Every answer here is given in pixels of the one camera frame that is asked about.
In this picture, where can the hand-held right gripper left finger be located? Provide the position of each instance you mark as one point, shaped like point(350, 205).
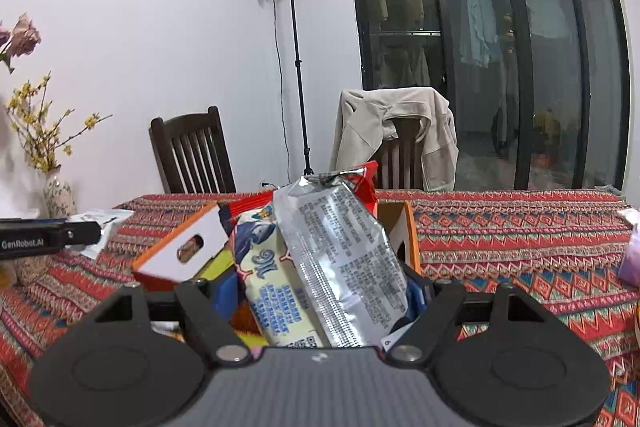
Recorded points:
point(205, 307)

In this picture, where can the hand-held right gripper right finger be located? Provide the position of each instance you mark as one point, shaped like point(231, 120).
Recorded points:
point(435, 312)

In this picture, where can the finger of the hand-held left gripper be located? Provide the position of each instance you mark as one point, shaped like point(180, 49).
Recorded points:
point(82, 234)

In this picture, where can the orange white cardboard box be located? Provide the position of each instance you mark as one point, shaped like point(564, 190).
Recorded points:
point(165, 252)

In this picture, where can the cream blue snack packet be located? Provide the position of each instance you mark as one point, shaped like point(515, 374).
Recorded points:
point(265, 267)

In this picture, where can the large silver snack bag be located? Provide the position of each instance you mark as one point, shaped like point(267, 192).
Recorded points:
point(340, 257)

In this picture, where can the white plastic wrapper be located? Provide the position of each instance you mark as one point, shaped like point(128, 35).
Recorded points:
point(100, 232)

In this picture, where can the green snack packet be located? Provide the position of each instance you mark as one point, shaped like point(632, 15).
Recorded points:
point(220, 264)

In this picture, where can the floral ceramic vase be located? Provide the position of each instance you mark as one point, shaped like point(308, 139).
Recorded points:
point(59, 194)

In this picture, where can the yellow flower branches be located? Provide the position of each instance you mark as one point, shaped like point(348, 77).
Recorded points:
point(37, 147)

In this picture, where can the red snack bag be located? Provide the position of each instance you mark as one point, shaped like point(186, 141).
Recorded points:
point(367, 192)

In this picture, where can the dark wooden chair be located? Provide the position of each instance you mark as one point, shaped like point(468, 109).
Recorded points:
point(192, 127)

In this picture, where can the wooden chair under jacket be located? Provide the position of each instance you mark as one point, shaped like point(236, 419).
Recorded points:
point(400, 157)

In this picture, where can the pink flowers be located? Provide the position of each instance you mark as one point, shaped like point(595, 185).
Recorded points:
point(25, 37)

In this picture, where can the beige jacket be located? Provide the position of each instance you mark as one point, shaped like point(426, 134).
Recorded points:
point(360, 122)

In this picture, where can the purple tissue pack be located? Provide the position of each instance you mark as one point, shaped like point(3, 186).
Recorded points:
point(631, 252)

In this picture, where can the black light stand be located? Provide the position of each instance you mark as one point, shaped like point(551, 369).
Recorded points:
point(299, 72)

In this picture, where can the black framed glass sliding door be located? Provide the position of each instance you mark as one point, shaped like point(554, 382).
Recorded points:
point(550, 57)

